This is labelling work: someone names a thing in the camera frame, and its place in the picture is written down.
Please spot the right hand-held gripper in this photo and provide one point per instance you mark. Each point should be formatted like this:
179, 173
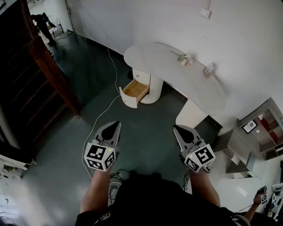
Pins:
200, 159

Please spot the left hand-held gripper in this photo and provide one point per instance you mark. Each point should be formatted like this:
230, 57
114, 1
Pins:
99, 157

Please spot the large white ribbed drawer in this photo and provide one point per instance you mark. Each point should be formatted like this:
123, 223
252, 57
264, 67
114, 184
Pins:
129, 100

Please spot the white fluted cabinet drawers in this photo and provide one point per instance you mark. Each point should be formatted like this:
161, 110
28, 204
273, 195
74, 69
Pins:
168, 66

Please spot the person's left forearm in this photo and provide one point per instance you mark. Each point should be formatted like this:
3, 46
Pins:
96, 189

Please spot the person's right forearm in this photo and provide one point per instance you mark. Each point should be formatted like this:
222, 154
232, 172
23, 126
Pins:
202, 189

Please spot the grey wooden shelf unit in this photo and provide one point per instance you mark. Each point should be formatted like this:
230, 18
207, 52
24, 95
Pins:
243, 141

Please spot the black floor bag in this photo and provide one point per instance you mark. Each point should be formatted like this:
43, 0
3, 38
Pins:
129, 74

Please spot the person's black shirt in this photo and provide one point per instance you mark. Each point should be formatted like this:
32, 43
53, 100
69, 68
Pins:
154, 198

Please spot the artificial pale flower stem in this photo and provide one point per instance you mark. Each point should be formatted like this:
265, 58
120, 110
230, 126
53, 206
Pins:
184, 59

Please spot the white table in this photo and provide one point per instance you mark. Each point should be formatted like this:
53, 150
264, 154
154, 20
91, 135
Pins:
13, 162

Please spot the grey door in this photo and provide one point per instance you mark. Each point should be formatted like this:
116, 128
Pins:
76, 19

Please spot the black picture frame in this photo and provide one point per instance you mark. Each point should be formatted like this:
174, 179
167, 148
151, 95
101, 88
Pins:
249, 126

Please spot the dark wooden frame furniture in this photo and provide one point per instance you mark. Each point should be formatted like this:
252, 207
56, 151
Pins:
33, 88

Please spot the white wall switch box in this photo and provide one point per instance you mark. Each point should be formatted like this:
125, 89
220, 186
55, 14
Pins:
206, 12

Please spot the white wall conduit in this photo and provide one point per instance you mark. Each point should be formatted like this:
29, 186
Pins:
209, 4

